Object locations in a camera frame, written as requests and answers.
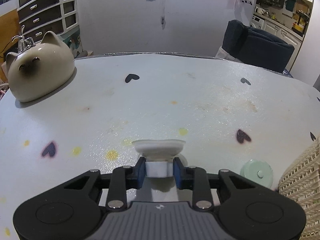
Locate white suction cup hook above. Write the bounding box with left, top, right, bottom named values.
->
left=132, top=139, right=185, bottom=178

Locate mint green tape measure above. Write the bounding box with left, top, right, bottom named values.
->
left=240, top=159, right=273, bottom=189

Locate cream woven plastic basket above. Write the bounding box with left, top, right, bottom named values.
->
left=278, top=137, right=320, bottom=239

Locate cream cat-shaped ceramic figure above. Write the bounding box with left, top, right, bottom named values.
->
left=6, top=31, right=75, bottom=103

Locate dark navy chair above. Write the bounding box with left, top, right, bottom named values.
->
left=219, top=20, right=295, bottom=73

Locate white washing machine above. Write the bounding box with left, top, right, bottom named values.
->
left=251, top=15, right=264, bottom=30

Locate white drawer cabinet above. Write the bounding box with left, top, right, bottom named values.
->
left=17, top=0, right=80, bottom=46

